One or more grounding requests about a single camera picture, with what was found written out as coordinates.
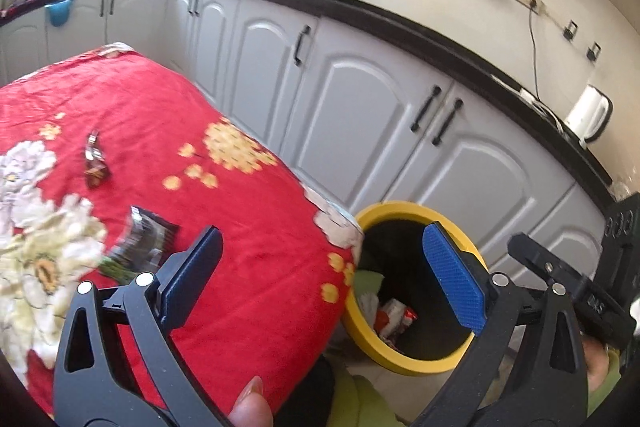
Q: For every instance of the yellow-rimmed trash bin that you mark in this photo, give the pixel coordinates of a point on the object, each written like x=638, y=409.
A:
x=400, y=237

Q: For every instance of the green and white plastic bags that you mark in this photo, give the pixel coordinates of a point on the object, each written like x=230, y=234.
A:
x=370, y=282

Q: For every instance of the red sauce sachet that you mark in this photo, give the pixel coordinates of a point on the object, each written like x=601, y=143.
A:
x=395, y=317

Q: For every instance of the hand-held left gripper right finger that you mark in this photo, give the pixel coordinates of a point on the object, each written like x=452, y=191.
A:
x=452, y=277

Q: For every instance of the person's left hand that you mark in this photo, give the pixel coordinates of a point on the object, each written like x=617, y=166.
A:
x=252, y=409

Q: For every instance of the brown and silver candy wrapper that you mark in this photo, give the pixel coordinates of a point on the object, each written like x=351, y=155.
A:
x=95, y=167

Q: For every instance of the person's right forearm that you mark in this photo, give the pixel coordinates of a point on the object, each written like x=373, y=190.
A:
x=607, y=377

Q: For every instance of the black and green snack packet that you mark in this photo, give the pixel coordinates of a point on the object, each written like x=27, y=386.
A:
x=140, y=242

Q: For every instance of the white plastic bag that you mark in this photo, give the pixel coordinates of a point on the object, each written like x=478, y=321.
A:
x=369, y=307

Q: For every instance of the white electric kettle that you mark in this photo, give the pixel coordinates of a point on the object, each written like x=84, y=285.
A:
x=587, y=114

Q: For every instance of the blue hanging bin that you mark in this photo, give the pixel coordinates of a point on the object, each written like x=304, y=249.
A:
x=60, y=13

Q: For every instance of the person's green clothing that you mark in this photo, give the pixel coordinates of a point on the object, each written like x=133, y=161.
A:
x=360, y=402

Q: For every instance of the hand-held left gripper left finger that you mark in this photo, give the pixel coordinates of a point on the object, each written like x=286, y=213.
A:
x=192, y=272

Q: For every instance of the black wall hook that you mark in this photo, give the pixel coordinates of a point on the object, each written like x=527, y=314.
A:
x=571, y=30
x=594, y=51

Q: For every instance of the red floral tablecloth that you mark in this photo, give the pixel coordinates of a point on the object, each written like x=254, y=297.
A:
x=200, y=107

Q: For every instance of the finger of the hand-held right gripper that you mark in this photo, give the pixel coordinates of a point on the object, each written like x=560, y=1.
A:
x=540, y=257

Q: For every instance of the black countertop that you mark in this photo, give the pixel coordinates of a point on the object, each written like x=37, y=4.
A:
x=400, y=32

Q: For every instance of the white base cabinets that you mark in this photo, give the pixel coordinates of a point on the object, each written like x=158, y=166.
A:
x=360, y=107

